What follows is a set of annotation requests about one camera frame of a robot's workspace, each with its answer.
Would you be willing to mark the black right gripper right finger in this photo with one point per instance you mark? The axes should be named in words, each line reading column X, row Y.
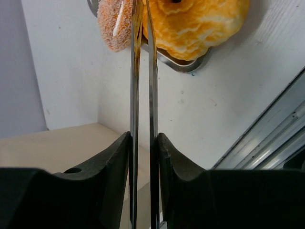
column 195, row 198

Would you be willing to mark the aluminium frame rail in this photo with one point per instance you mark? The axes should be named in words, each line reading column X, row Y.
column 276, row 125

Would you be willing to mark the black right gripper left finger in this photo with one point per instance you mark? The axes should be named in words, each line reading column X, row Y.
column 89, row 195

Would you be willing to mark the ring shaped fake bread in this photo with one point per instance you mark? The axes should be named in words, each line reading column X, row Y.
column 187, row 29

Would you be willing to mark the metal bread tongs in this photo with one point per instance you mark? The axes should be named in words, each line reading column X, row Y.
column 141, row 14

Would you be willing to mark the beige paper bag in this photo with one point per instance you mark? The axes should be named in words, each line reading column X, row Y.
column 60, row 149

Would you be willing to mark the pink sugared fake doughnut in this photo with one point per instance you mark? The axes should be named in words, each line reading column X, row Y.
column 115, row 23

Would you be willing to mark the metal baking tray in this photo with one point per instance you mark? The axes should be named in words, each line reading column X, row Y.
column 181, row 66

